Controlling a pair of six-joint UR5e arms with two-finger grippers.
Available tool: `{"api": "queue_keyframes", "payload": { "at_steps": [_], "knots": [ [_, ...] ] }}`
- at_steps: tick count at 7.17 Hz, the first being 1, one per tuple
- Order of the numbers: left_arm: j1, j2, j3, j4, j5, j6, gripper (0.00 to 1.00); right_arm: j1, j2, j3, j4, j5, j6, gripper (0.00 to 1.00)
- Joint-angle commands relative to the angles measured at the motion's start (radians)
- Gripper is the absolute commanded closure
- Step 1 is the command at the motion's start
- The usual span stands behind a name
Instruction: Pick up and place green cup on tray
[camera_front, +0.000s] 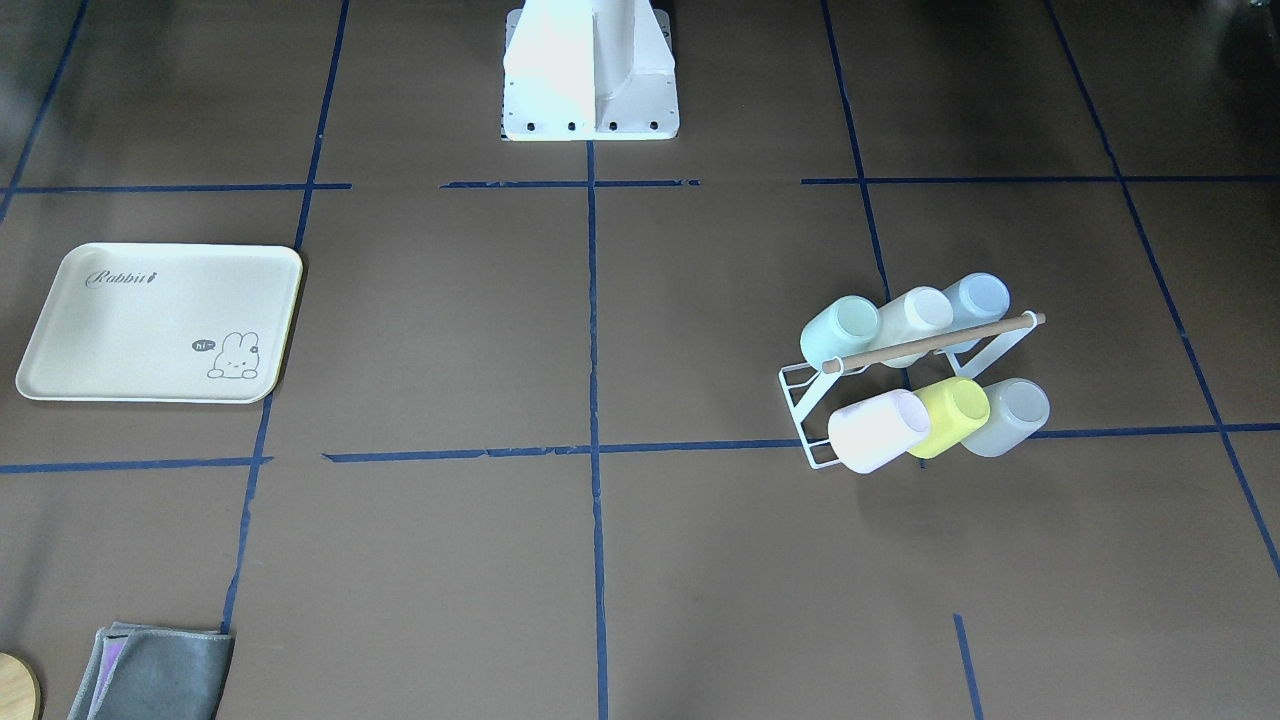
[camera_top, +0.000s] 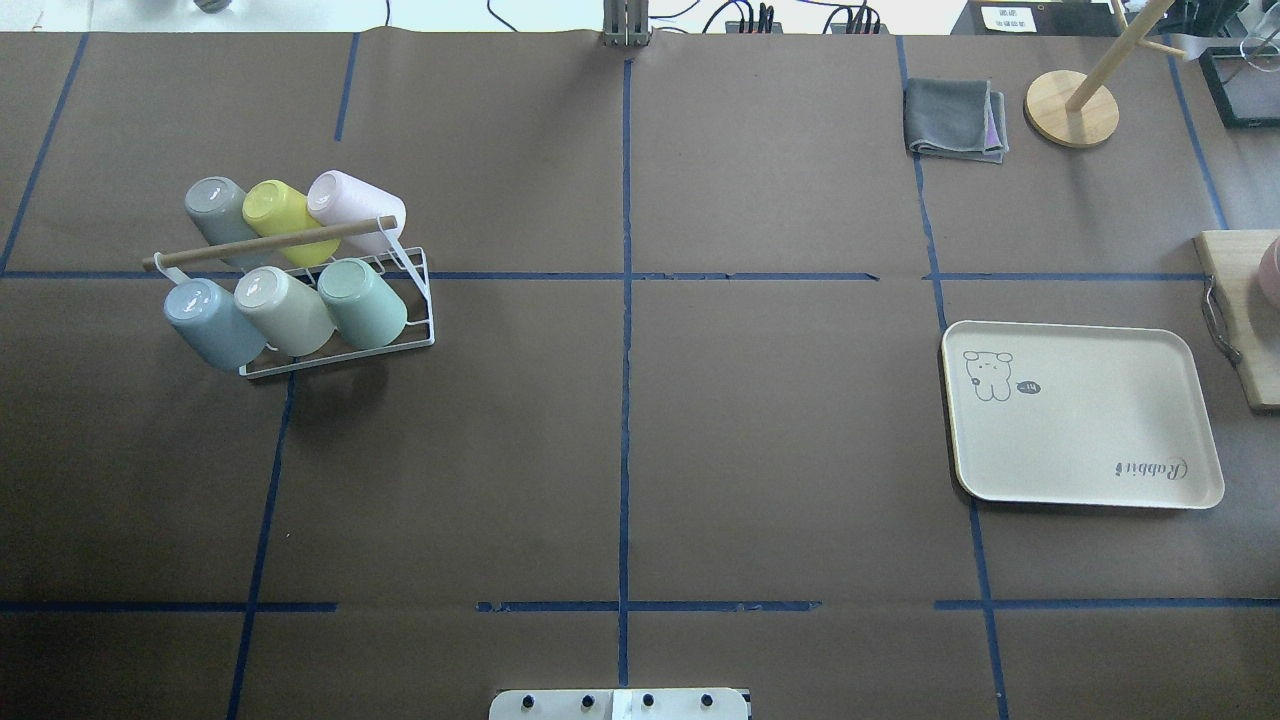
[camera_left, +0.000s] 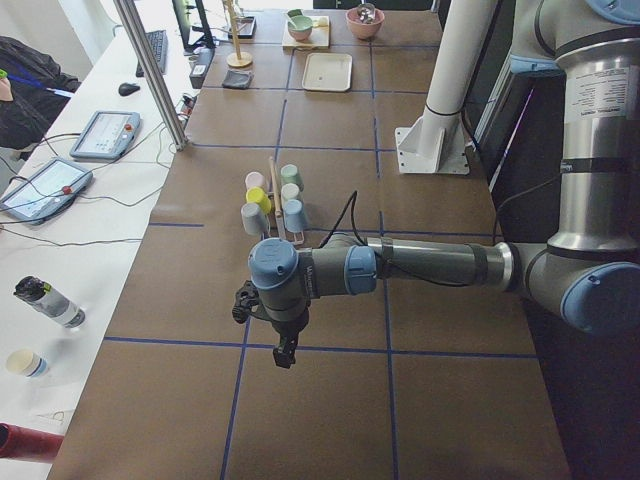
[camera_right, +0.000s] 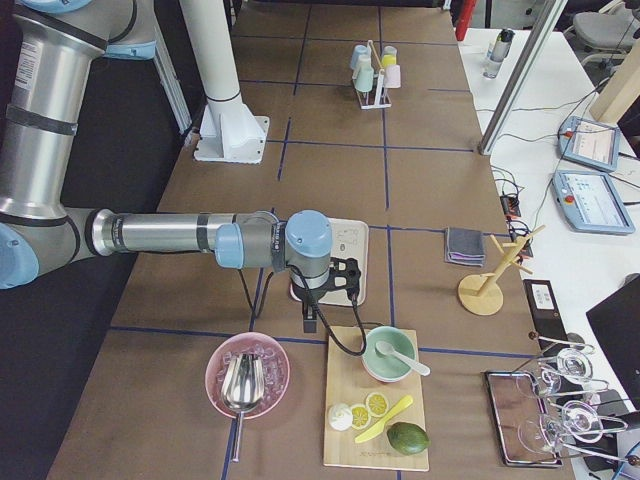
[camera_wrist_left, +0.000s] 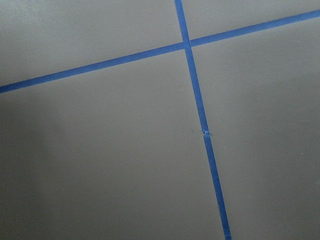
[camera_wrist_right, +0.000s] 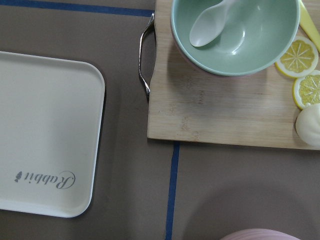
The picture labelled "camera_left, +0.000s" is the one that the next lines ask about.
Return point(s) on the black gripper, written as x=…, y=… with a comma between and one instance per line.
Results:
x=288, y=330

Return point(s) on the green cup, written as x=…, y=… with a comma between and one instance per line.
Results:
x=290, y=174

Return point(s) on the cream rabbit tray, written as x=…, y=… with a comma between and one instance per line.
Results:
x=327, y=72

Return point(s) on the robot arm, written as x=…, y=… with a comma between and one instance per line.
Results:
x=585, y=273

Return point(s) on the grey cup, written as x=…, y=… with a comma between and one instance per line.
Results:
x=254, y=220

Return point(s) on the blue cup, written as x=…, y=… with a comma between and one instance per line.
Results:
x=295, y=217

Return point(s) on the yellow cup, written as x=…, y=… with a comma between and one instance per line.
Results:
x=258, y=196

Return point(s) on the cream cup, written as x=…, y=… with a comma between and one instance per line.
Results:
x=290, y=191

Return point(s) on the pink cup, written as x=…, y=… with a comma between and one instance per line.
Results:
x=254, y=179

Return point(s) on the white cup rack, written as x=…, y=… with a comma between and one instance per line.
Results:
x=297, y=238

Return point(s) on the paper cup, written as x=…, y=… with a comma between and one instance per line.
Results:
x=26, y=363

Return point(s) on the clear water bottle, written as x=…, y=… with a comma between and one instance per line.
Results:
x=44, y=298

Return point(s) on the white pillar with base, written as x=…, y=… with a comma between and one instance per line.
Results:
x=435, y=143

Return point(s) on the red cylinder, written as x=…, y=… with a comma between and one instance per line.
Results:
x=25, y=444

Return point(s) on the folded grey cloth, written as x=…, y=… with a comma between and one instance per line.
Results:
x=237, y=80

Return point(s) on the far teach pendant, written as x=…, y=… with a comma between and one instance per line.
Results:
x=107, y=136

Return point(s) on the teach pendant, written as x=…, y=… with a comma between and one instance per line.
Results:
x=107, y=136
x=47, y=192

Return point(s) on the near teach pendant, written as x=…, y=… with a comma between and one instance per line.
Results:
x=47, y=192

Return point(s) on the wooden mug tree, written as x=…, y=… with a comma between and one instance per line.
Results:
x=239, y=58

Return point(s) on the black box with label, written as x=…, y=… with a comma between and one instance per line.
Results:
x=200, y=63

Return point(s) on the black computer mouse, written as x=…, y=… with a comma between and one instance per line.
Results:
x=125, y=89

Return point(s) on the wooden cutting board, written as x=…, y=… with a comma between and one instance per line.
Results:
x=319, y=37

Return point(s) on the green bowl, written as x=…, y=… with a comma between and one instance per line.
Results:
x=299, y=27

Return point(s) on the pink bowl with ice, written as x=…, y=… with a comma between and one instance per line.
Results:
x=364, y=21

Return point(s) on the black keyboard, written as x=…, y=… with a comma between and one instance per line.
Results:
x=158, y=42

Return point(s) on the black monitor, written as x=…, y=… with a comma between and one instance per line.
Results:
x=193, y=25

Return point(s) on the aluminium frame post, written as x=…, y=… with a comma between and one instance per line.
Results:
x=135, y=30

